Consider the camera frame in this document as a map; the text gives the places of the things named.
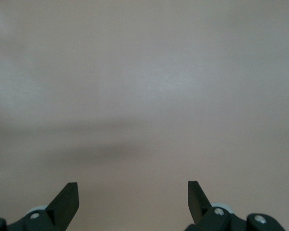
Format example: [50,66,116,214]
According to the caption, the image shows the brown table mat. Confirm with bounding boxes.
[0,0,289,231]

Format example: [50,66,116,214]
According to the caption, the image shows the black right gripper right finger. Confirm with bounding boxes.
[185,180,247,231]

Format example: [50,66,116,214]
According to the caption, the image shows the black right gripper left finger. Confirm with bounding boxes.
[8,182,80,231]

